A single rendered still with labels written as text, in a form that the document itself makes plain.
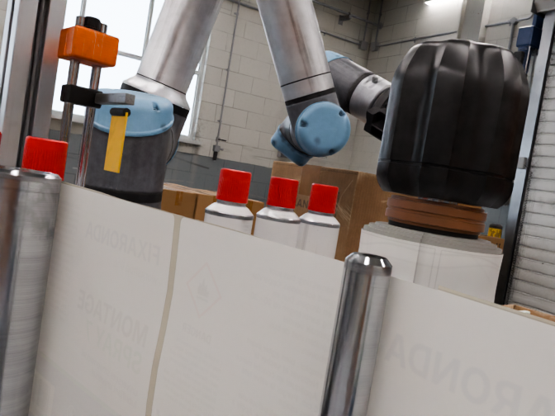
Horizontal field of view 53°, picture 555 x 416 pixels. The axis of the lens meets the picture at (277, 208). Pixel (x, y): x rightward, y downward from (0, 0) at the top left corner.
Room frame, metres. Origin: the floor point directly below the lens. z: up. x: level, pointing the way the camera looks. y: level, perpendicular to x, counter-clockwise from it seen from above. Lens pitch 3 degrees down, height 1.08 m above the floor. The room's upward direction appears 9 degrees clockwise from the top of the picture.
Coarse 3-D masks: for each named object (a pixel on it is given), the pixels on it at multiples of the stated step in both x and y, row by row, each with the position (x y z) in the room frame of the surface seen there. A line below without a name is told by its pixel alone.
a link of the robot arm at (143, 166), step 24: (144, 96) 0.78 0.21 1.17; (96, 120) 0.72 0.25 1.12; (144, 120) 0.73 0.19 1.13; (168, 120) 0.76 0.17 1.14; (96, 144) 0.72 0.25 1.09; (144, 144) 0.73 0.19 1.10; (168, 144) 0.78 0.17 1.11; (96, 168) 0.73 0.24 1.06; (120, 168) 0.72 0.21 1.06; (144, 168) 0.74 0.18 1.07; (144, 192) 0.74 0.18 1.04
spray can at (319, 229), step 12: (312, 192) 0.67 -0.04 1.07; (324, 192) 0.66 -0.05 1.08; (336, 192) 0.66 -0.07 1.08; (312, 204) 0.66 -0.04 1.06; (324, 204) 0.66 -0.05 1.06; (300, 216) 0.67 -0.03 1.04; (312, 216) 0.66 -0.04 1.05; (324, 216) 0.66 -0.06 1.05; (300, 228) 0.66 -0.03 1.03; (312, 228) 0.65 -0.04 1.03; (324, 228) 0.65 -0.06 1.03; (336, 228) 0.66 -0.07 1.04; (300, 240) 0.66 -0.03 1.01; (312, 240) 0.65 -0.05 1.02; (324, 240) 0.65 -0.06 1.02; (336, 240) 0.66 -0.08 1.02; (312, 252) 0.65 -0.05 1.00; (324, 252) 0.65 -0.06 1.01
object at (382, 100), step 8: (384, 96) 0.85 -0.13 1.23; (376, 104) 0.85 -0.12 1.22; (384, 104) 0.85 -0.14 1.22; (368, 112) 0.84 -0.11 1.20; (376, 112) 0.84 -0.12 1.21; (384, 112) 0.84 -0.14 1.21; (368, 120) 0.85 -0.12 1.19; (376, 120) 0.85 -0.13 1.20; (384, 120) 0.86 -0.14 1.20; (368, 128) 0.86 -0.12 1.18; (376, 128) 0.84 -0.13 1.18; (376, 136) 0.85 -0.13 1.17
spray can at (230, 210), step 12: (228, 180) 0.57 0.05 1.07; (240, 180) 0.57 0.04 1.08; (228, 192) 0.57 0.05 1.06; (240, 192) 0.57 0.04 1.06; (216, 204) 0.57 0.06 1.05; (228, 204) 0.57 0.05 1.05; (240, 204) 0.57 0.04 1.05; (216, 216) 0.56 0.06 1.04; (228, 216) 0.56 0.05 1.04; (240, 216) 0.56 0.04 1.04; (252, 216) 0.57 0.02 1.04; (240, 228) 0.56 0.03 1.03
